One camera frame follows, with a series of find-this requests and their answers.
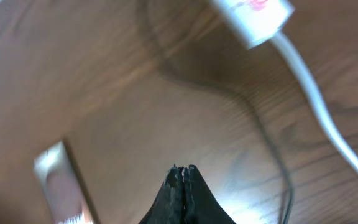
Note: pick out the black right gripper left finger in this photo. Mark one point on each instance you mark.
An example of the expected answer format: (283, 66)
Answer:
(168, 206)

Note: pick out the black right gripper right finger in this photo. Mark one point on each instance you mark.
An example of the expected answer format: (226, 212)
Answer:
(201, 207)

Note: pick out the Galaxy smartphone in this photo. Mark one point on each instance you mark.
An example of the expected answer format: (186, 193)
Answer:
(65, 195)

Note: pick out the white power strip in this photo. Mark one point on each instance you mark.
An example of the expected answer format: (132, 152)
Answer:
(255, 21)

